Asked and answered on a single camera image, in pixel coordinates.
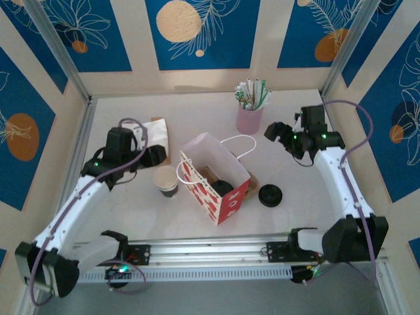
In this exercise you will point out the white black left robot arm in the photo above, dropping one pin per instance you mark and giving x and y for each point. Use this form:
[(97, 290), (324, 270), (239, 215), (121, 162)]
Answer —
[(65, 216)]

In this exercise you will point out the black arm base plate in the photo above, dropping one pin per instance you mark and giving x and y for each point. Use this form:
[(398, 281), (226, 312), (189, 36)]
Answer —
[(275, 252), (142, 254)]

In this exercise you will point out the green striped wrapped straw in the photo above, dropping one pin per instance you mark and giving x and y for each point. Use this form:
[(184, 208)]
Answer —
[(262, 93)]

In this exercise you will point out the aluminium table side rail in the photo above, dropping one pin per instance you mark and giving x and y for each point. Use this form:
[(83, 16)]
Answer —
[(84, 124)]

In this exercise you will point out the aluminium frame post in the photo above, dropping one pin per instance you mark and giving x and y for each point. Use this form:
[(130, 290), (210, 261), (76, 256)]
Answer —
[(348, 49), (59, 49)]

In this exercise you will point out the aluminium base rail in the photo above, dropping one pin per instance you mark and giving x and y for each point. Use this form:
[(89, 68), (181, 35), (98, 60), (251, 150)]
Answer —
[(213, 249)]

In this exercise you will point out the red white paper gift bag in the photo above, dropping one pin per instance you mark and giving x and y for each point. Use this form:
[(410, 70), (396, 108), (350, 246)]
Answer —
[(229, 205)]

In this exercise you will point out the black controller board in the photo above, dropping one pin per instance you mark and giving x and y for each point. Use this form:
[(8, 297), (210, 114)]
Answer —
[(116, 275), (300, 276)]

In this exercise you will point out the pink straw holder cup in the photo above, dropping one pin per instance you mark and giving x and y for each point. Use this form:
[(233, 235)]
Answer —
[(249, 123)]

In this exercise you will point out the green print wrapped straw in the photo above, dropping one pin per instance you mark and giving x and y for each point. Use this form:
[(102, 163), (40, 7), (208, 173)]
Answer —
[(241, 96)]

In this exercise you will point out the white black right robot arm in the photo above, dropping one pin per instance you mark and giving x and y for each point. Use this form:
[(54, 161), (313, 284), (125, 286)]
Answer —
[(341, 183)]

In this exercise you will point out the white paper wrapped straw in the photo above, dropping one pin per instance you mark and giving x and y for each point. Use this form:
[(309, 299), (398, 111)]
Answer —
[(250, 92), (267, 96), (257, 93)]

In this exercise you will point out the white napkin stack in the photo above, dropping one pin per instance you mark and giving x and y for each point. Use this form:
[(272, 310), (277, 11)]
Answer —
[(157, 131)]

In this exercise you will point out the black white paper coffee cup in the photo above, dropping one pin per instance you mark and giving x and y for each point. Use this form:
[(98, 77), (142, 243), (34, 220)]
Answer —
[(170, 193), (165, 177)]

